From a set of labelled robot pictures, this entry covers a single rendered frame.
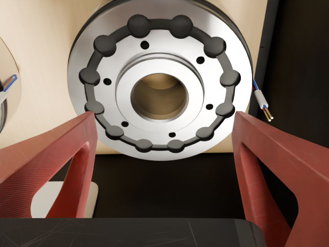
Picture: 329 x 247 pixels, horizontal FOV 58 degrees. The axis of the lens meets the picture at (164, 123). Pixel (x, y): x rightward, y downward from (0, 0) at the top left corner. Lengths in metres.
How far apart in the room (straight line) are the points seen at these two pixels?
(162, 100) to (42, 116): 0.09
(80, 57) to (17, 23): 0.05
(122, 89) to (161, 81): 0.04
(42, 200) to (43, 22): 0.11
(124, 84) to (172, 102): 0.04
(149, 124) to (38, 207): 0.09
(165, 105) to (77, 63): 0.06
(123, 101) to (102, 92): 0.01
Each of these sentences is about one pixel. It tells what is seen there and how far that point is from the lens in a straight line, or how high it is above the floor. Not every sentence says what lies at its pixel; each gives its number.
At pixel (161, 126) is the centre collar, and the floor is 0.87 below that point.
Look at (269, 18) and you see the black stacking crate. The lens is 0.19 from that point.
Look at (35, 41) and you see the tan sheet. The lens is 0.20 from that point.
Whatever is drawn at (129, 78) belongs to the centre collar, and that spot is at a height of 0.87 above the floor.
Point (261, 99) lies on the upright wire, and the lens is 0.16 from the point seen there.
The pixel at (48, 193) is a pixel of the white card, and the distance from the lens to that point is 0.22.
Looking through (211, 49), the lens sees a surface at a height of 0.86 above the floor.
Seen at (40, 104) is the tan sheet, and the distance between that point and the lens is 0.22.
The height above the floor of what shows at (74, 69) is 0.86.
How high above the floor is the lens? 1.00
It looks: 54 degrees down
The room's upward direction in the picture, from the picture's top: 179 degrees counter-clockwise
